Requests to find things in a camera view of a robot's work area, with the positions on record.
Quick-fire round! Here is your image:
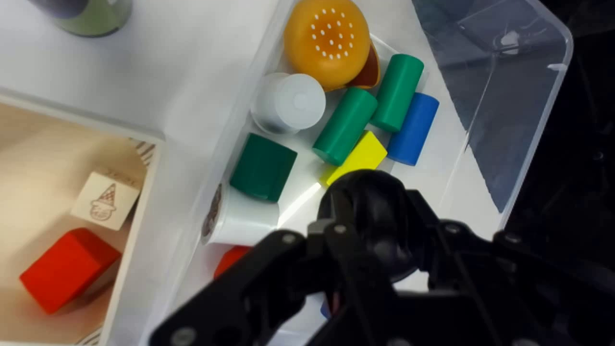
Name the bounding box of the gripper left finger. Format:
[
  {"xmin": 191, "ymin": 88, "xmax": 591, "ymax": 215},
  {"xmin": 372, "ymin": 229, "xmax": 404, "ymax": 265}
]
[{"xmin": 149, "ymin": 189, "xmax": 385, "ymax": 346}]

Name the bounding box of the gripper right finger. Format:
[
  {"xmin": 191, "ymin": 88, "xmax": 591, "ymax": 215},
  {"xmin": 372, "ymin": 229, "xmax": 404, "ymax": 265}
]
[{"xmin": 407, "ymin": 189, "xmax": 615, "ymax": 346}]

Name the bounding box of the small red block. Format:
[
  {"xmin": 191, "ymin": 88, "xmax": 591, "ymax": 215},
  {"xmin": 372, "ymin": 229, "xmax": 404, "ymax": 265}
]
[{"xmin": 213, "ymin": 245, "xmax": 253, "ymax": 280}]

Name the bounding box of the dark green block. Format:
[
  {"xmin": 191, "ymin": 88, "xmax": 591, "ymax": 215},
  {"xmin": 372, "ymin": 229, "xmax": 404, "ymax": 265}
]
[{"xmin": 229, "ymin": 133, "xmax": 299, "ymax": 203}]

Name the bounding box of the clear plastic container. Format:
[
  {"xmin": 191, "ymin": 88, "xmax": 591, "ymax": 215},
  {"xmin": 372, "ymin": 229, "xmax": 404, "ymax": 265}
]
[{"xmin": 139, "ymin": 0, "xmax": 575, "ymax": 346}]

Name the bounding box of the yellow block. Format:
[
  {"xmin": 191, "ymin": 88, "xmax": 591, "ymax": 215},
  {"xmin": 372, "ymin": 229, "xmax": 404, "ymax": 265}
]
[{"xmin": 319, "ymin": 130, "xmax": 388, "ymax": 188}]

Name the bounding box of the wooden box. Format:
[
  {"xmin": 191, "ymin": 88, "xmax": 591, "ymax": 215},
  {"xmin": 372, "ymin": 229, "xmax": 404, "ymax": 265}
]
[{"xmin": 0, "ymin": 89, "xmax": 167, "ymax": 346}]

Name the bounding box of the white tub with printed lid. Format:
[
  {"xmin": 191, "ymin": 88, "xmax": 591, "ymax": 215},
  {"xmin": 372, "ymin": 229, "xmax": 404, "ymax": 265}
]
[{"xmin": 201, "ymin": 182, "xmax": 280, "ymax": 246}]

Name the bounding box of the green cylinder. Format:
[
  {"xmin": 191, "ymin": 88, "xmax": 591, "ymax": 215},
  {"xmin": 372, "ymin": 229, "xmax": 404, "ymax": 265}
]
[
  {"xmin": 312, "ymin": 87, "xmax": 379, "ymax": 167},
  {"xmin": 369, "ymin": 53, "xmax": 425, "ymax": 133}
]

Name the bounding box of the white plastic cup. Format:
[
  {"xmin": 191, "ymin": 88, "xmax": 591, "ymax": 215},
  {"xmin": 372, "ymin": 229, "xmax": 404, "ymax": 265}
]
[{"xmin": 250, "ymin": 72, "xmax": 327, "ymax": 136}]

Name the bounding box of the wooden cube with stamped drawing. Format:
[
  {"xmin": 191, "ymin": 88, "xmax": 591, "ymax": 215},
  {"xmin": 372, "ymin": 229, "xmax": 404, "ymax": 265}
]
[{"xmin": 71, "ymin": 171, "xmax": 143, "ymax": 232}]

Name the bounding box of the blue cylinder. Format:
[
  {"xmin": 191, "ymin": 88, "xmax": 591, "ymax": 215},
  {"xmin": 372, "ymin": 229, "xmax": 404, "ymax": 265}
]
[{"xmin": 386, "ymin": 92, "xmax": 441, "ymax": 167}]

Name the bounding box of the brown toy piece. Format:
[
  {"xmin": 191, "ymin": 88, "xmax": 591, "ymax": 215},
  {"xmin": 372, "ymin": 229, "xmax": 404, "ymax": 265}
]
[{"xmin": 346, "ymin": 42, "xmax": 381, "ymax": 90}]

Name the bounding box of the orange toy bun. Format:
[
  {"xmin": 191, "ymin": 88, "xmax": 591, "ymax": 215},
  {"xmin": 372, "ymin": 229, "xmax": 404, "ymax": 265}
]
[{"xmin": 283, "ymin": 0, "xmax": 373, "ymax": 92}]

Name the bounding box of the green can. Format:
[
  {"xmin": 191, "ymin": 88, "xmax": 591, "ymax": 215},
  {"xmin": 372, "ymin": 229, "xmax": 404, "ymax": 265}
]
[{"xmin": 28, "ymin": 0, "xmax": 134, "ymax": 38}]

